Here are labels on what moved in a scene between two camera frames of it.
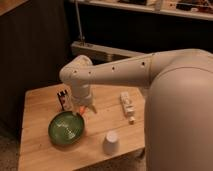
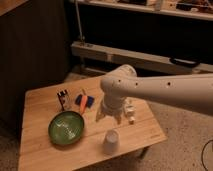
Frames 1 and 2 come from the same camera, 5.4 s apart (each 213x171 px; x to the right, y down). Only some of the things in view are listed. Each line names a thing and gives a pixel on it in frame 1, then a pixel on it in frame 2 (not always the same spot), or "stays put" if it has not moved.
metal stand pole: [79, 24] stays put
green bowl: [66, 128] stays put
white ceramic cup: [111, 143] stays put
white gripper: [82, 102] to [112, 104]
